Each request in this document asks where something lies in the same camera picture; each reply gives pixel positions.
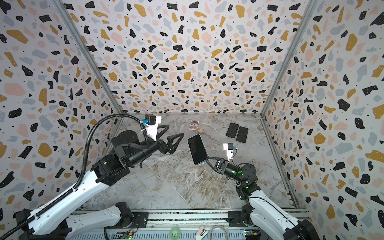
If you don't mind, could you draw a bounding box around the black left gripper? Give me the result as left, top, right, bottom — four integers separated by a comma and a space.
130, 123, 184, 167

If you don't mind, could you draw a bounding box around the phone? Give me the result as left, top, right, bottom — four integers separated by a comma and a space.
236, 127, 249, 143
226, 123, 240, 139
188, 135, 209, 165

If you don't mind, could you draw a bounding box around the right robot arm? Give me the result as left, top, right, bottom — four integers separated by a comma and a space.
206, 157, 319, 240

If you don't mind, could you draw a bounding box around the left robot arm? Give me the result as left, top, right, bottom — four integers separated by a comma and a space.
16, 125, 184, 240

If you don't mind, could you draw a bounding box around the playing card box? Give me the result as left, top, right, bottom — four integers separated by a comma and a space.
189, 121, 199, 131

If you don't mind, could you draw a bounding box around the white small device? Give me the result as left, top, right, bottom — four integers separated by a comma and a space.
195, 225, 209, 240

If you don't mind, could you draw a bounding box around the green tape roll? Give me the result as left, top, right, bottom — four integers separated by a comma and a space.
169, 227, 181, 240

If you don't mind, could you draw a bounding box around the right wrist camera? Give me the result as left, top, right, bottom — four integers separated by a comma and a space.
223, 144, 238, 161

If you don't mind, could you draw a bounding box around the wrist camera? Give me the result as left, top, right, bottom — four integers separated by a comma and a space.
141, 114, 162, 142
223, 144, 238, 161

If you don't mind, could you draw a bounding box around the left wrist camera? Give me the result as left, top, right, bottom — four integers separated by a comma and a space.
141, 114, 162, 142

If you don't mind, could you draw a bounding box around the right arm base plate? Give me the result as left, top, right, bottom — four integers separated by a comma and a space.
226, 211, 249, 228

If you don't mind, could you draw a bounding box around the grey cable loop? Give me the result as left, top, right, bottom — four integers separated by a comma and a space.
208, 224, 230, 240

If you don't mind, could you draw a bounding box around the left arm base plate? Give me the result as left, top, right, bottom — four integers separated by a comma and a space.
129, 212, 149, 230

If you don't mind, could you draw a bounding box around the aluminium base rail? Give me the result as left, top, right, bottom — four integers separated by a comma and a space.
58, 208, 316, 240

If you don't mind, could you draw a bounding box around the left corner aluminium post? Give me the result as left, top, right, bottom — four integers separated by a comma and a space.
51, 1, 123, 114

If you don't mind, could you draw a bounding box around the corner aluminium post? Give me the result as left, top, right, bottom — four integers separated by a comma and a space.
51, 1, 123, 114
261, 0, 319, 120

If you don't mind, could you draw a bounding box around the right corner aluminium post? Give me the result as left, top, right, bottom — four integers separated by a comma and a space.
261, 0, 319, 120

